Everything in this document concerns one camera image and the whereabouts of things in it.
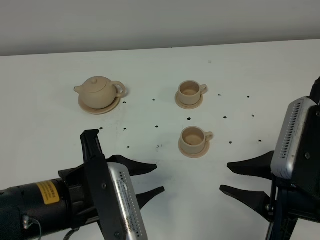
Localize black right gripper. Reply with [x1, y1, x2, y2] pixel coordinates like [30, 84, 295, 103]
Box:
[219, 151, 320, 240]

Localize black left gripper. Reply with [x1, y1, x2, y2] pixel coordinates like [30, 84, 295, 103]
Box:
[59, 155, 165, 230]

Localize brown clay teapot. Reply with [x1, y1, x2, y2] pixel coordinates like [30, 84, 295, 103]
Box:
[73, 76, 126, 110]

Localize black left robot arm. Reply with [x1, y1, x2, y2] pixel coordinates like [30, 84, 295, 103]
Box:
[0, 155, 165, 240]

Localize teapot saucer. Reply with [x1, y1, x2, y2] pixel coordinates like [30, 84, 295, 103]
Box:
[78, 97, 121, 115]

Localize near teacup saucer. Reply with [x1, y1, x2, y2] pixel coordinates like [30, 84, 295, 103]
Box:
[178, 138, 210, 159]

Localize teacup saucer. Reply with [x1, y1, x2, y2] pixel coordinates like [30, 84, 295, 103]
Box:
[174, 91, 203, 110]
[178, 138, 210, 159]

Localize near brown teacup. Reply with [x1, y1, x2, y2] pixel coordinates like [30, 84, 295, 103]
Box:
[180, 126, 214, 154]

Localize brown teacup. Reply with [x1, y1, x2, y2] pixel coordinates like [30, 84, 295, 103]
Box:
[180, 126, 214, 154]
[177, 80, 208, 106]

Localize far teacup saucer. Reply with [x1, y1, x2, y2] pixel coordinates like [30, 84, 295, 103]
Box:
[174, 91, 203, 110]

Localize far brown teacup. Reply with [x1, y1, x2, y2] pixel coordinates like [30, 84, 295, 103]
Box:
[177, 80, 208, 106]

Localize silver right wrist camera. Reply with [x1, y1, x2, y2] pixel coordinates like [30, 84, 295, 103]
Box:
[270, 96, 316, 180]

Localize black left camera bracket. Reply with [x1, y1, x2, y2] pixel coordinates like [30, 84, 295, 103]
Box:
[80, 129, 126, 240]

